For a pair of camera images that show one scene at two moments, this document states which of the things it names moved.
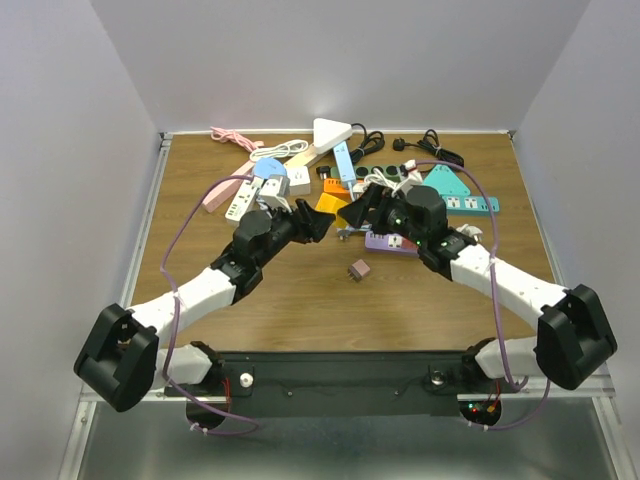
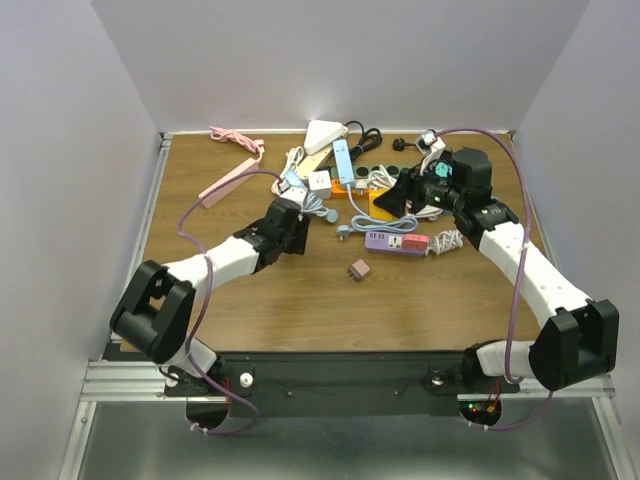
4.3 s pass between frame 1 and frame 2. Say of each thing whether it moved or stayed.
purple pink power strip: stayed
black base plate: stayed
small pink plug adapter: stayed
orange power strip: stayed
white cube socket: moved
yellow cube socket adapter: moved
